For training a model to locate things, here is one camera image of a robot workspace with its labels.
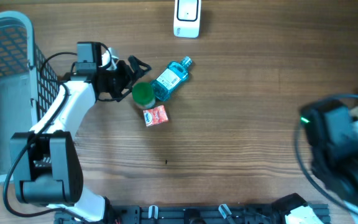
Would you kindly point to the white barcode scanner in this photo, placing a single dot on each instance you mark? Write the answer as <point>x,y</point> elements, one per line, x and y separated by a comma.
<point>186,19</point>

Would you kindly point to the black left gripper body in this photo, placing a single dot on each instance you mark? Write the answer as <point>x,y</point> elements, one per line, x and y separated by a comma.
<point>116,80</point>

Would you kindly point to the green lid jar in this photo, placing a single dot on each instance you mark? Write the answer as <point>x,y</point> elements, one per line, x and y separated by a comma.
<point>143,95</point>

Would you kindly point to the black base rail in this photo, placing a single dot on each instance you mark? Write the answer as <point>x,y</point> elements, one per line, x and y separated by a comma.
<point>261,213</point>

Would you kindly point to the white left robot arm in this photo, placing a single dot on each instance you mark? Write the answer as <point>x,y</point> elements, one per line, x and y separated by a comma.
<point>46,175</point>

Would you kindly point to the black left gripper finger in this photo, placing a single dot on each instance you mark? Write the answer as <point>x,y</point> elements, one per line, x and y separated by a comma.
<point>138,67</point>
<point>123,91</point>

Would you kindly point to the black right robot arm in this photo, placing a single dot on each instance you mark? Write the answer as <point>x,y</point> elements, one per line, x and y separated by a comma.
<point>331,134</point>

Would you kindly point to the grey plastic shopping basket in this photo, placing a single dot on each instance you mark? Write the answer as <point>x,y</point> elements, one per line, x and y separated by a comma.
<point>25,92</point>

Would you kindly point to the red tissue packet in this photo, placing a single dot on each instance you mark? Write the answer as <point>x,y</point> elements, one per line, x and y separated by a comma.
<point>155,116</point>

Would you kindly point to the blue mouthwash bottle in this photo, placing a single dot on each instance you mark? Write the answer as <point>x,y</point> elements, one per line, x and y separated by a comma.
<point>171,78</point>

